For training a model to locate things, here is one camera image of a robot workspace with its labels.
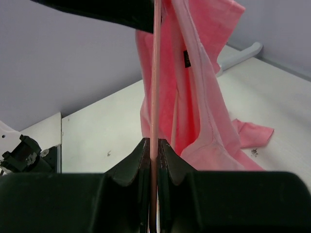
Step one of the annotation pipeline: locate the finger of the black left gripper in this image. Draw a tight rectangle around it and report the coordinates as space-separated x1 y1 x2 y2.
34 0 154 33

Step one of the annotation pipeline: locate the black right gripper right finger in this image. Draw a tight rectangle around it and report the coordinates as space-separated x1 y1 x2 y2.
157 139 311 233

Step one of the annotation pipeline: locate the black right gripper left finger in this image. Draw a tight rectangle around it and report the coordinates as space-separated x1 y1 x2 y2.
0 138 150 233

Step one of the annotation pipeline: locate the pink t shirt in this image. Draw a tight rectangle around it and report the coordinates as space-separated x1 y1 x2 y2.
136 0 274 171

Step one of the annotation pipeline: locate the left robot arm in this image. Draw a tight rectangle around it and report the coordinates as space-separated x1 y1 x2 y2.
0 0 155 174

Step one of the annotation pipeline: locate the white clothes rack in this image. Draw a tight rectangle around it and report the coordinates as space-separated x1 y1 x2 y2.
216 42 263 77

